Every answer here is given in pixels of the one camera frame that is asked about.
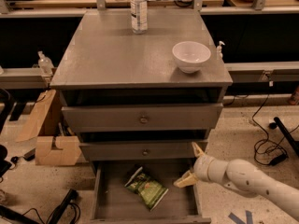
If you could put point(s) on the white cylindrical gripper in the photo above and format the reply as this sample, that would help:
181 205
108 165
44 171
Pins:
202 168

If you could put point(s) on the green jalapeno chip bag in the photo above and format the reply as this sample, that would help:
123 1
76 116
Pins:
147 188

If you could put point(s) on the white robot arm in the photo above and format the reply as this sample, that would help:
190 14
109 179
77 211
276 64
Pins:
241 177

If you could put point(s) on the grey middle drawer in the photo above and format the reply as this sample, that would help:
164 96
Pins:
140 150

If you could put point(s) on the grey top drawer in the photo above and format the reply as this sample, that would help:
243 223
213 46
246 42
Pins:
131 118

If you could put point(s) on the grey wooden drawer cabinet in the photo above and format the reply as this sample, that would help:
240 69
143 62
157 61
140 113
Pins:
107 64

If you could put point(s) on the grey open bottom drawer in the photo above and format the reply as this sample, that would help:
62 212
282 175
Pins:
115 204

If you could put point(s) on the black metal stand leg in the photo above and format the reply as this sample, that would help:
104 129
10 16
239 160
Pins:
294 144

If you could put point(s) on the white ceramic bowl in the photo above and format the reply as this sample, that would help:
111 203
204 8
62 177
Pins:
189 56

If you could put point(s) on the small white pump bottle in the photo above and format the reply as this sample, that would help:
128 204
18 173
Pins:
219 48

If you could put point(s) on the black power strip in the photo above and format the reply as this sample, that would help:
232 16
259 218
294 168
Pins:
59 210

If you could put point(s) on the clear plastic water bottle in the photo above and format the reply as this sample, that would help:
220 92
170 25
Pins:
139 16

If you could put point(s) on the brown cardboard box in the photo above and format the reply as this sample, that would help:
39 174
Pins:
52 148

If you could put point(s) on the small black adapter left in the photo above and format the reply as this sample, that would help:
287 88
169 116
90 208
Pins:
28 156

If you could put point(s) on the clear sanitizer bottle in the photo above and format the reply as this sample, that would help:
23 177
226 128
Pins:
45 63

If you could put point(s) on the black power adapter with cable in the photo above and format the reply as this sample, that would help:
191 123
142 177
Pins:
266 151

